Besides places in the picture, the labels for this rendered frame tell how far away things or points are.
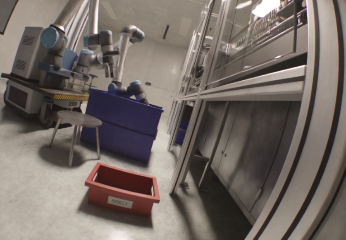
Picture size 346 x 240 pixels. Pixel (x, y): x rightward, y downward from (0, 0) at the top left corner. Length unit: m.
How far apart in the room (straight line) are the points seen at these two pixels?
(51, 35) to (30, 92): 0.51
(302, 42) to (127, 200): 0.74
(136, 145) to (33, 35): 1.43
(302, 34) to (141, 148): 1.15
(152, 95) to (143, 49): 1.85
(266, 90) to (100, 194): 0.65
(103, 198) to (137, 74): 5.85
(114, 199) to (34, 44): 1.48
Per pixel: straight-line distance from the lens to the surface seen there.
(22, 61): 1.83
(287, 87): 0.26
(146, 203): 0.70
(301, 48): 0.39
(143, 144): 1.23
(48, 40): 1.30
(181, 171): 0.91
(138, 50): 6.56
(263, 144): 0.81
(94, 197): 0.72
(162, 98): 6.17
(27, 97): 1.56
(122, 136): 1.24
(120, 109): 1.22
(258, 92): 0.32
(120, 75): 1.36
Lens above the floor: 0.49
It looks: 2 degrees down
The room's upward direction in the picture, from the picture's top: 16 degrees clockwise
